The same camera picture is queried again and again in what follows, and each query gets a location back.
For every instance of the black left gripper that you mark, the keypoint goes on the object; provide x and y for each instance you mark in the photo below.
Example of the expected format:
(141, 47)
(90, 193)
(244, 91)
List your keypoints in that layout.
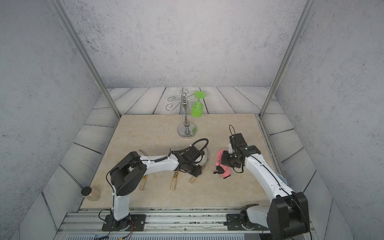
(198, 172)

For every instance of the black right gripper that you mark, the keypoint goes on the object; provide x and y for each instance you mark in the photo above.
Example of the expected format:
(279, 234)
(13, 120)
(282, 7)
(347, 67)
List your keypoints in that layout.
(224, 160)

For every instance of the small sickle wooden handle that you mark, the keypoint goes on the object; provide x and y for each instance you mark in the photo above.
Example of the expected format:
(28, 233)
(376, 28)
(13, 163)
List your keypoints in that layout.
(143, 181)
(207, 159)
(176, 172)

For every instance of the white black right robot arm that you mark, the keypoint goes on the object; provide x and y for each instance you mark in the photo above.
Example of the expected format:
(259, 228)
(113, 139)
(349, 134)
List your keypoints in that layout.
(288, 214)

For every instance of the chrome glass holder stand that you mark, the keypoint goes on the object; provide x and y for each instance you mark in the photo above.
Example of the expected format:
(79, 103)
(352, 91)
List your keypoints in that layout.
(186, 129)

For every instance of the clear wine glass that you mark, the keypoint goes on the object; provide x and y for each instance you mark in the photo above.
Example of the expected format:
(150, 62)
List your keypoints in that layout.
(184, 108)

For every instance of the green plastic goblet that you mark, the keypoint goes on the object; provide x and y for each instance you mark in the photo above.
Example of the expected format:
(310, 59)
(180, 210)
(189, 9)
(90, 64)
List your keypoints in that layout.
(198, 107)

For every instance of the small jar with black lid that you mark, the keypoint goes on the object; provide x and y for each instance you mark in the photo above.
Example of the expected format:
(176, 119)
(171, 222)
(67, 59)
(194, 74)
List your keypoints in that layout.
(90, 194)

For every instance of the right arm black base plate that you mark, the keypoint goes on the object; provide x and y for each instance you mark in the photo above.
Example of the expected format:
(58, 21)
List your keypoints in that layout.
(238, 222)

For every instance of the right aluminium frame post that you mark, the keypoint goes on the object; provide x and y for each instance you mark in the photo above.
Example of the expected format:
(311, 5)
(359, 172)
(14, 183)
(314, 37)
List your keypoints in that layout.
(308, 7)

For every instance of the aluminium frame post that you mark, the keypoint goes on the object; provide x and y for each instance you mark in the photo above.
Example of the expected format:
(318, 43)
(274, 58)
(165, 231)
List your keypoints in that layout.
(70, 30)
(308, 7)

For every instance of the aluminium mounting rail base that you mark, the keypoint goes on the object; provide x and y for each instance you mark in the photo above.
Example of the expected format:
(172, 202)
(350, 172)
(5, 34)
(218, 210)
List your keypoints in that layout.
(166, 223)

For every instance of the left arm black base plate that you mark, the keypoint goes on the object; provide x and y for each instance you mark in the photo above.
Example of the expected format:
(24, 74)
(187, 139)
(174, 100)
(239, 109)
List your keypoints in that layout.
(123, 222)

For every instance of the left aluminium frame post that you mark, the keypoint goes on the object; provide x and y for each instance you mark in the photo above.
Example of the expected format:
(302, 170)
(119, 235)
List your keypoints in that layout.
(70, 30)

